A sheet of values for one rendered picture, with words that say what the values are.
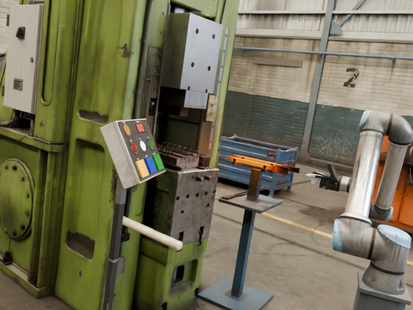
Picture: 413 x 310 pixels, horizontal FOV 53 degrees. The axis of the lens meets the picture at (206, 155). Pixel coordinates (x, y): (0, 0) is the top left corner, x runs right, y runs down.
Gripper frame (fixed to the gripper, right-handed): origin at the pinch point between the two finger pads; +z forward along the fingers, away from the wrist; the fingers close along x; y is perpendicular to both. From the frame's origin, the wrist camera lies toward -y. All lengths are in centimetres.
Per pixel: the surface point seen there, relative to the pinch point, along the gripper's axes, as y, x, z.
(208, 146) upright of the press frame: -4, -13, 66
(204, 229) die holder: 44, -33, 49
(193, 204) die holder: 26, -48, 51
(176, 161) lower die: 1, -60, 59
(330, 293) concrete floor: 97, 62, -17
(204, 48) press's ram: -64, -50, 57
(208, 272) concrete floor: 97, 21, 68
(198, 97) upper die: -36, -49, 57
